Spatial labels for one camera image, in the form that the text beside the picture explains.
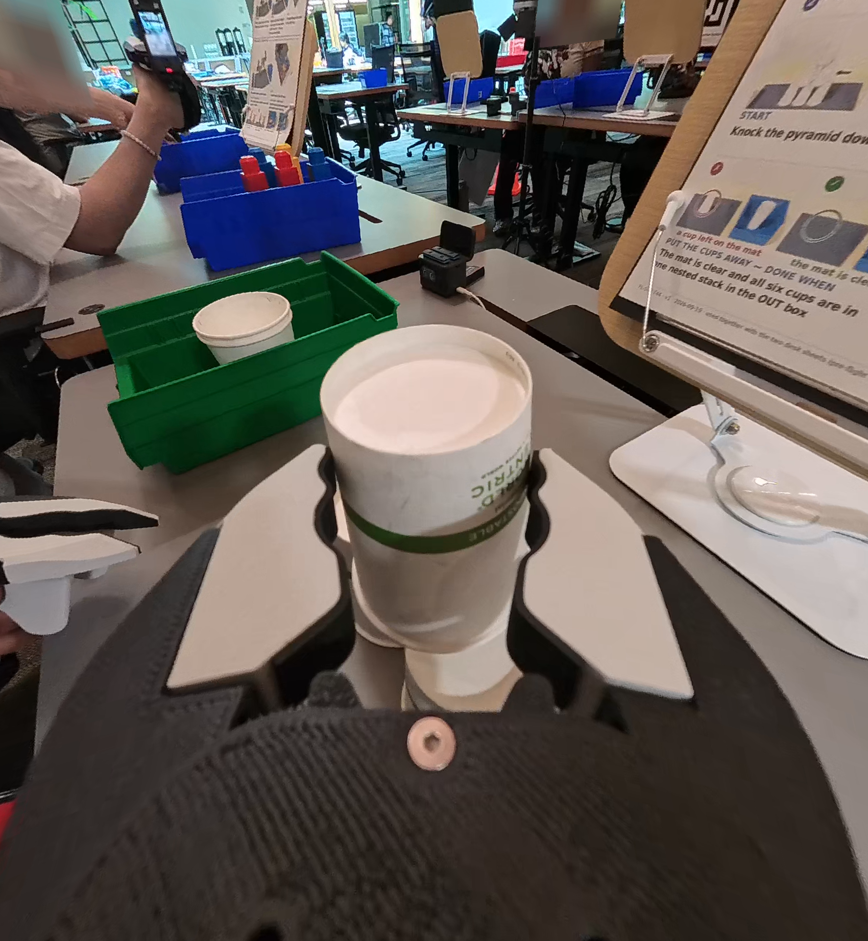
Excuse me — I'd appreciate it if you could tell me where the another person's forearm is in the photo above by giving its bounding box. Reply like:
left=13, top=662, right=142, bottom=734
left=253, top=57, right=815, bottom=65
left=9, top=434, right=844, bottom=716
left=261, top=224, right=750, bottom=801
left=63, top=92, right=165, bottom=256

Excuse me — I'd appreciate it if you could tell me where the green plastic bin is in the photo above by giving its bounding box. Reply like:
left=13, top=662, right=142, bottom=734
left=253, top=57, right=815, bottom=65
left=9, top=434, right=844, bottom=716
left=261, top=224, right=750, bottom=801
left=97, top=251, right=400, bottom=475

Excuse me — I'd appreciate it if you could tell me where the wire page holder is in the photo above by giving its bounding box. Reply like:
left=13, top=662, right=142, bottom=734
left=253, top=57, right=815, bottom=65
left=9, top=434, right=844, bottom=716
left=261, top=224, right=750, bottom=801
left=641, top=190, right=685, bottom=350

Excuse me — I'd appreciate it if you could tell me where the printed instruction board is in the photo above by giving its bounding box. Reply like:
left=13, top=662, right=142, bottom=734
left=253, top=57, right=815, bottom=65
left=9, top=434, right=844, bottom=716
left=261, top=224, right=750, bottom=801
left=240, top=0, right=319, bottom=157
left=598, top=0, right=868, bottom=427

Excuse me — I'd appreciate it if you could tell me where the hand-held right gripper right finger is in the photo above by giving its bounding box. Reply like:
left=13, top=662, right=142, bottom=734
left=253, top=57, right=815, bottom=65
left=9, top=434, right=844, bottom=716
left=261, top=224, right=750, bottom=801
left=507, top=447, right=696, bottom=713

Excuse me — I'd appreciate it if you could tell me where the black charging hub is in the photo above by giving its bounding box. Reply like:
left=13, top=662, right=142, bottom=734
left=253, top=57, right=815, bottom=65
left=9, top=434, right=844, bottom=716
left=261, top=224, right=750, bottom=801
left=417, top=221, right=488, bottom=298

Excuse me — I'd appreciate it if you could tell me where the large blue plastic bin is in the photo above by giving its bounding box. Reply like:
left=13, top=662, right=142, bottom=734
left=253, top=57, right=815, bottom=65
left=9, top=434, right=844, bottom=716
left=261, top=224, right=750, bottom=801
left=179, top=156, right=363, bottom=273

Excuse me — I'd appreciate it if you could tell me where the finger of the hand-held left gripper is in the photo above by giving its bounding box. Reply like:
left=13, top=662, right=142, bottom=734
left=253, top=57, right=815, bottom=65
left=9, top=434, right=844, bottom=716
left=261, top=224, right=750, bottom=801
left=0, top=497, right=159, bottom=538
left=0, top=535, right=143, bottom=638

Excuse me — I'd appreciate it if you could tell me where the dark desk cable flap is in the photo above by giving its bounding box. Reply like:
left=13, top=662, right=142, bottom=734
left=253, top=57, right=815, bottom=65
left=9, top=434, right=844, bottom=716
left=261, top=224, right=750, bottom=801
left=528, top=305, right=703, bottom=416

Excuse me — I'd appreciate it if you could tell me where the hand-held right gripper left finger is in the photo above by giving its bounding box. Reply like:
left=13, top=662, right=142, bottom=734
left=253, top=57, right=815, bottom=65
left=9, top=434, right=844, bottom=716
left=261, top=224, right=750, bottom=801
left=164, top=443, right=354, bottom=713

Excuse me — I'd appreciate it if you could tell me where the white board stand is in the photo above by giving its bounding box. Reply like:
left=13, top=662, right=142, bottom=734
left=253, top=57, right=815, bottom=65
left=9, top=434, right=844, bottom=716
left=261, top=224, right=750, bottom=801
left=609, top=327, right=868, bottom=663

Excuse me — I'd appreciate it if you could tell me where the wooden desk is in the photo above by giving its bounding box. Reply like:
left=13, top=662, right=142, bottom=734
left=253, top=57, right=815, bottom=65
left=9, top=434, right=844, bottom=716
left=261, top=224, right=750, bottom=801
left=396, top=99, right=688, bottom=254

